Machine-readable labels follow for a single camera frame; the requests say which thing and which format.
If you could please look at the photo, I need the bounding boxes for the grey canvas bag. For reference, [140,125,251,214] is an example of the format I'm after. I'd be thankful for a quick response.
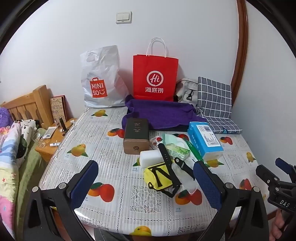
[175,79,200,105]

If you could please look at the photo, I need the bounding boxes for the purple towel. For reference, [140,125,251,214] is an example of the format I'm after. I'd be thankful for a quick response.
[122,94,208,131]

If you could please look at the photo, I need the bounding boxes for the fruit print tablecloth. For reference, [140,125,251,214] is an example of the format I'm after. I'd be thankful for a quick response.
[38,107,264,237]

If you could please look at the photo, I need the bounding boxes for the red paper bag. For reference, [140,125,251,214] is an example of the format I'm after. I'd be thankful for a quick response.
[133,37,179,102]

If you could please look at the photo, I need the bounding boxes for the blue tissue packet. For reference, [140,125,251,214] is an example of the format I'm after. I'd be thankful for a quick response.
[187,121,224,161]

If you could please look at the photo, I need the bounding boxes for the dark rectangular box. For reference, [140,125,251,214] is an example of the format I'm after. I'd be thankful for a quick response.
[123,118,150,155]

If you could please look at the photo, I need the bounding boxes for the white wall switch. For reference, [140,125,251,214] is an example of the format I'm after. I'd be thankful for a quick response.
[115,11,132,24]

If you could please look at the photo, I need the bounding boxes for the purple plush toy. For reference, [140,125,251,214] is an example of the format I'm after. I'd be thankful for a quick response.
[0,107,15,127]

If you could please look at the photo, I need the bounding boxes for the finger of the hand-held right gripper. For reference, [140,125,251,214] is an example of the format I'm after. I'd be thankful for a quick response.
[255,164,281,188]
[275,158,296,183]

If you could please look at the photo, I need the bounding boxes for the brown wooden door frame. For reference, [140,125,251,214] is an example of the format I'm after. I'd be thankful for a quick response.
[231,0,248,106]

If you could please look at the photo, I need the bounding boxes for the clear glass jar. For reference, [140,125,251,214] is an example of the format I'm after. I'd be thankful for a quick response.
[32,133,47,149]

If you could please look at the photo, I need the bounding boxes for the black smartwatch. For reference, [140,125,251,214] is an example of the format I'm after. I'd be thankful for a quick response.
[157,143,195,181]

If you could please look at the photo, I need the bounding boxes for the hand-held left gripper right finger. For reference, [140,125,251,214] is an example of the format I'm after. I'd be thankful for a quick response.
[193,161,270,241]

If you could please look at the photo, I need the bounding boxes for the wooden nightstand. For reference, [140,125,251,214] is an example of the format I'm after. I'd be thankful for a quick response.
[35,118,78,163]

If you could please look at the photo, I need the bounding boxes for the white sponge block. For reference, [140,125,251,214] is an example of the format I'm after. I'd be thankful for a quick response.
[139,150,166,169]

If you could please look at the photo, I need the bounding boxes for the white plastic shopping bag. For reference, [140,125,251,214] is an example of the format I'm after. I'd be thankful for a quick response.
[80,45,129,109]

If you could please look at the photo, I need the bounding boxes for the person's right hand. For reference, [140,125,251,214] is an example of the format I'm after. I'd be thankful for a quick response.
[270,211,284,241]

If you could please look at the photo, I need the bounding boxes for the white spotted pillow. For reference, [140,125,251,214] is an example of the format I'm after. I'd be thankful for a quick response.
[10,119,39,166]

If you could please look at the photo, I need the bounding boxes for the green bedsheet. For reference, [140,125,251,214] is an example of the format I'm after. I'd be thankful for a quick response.
[14,127,48,234]

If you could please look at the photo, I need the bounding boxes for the wooden headboard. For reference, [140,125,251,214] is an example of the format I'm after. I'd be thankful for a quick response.
[0,85,55,131]

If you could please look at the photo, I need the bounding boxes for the small red white sachet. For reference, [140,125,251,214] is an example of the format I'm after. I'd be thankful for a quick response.
[150,136,167,149]

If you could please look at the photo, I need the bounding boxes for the green snack packet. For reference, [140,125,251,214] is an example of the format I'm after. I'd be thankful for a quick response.
[167,143,189,161]

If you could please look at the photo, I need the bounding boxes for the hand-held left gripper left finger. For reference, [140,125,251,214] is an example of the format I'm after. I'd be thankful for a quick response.
[16,160,99,241]

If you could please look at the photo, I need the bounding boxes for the yellow pouch with black straps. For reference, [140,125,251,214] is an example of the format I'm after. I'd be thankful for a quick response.
[143,162,182,198]

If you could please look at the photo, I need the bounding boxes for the grey checked cushion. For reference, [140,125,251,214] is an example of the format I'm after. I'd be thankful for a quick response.
[196,76,242,135]

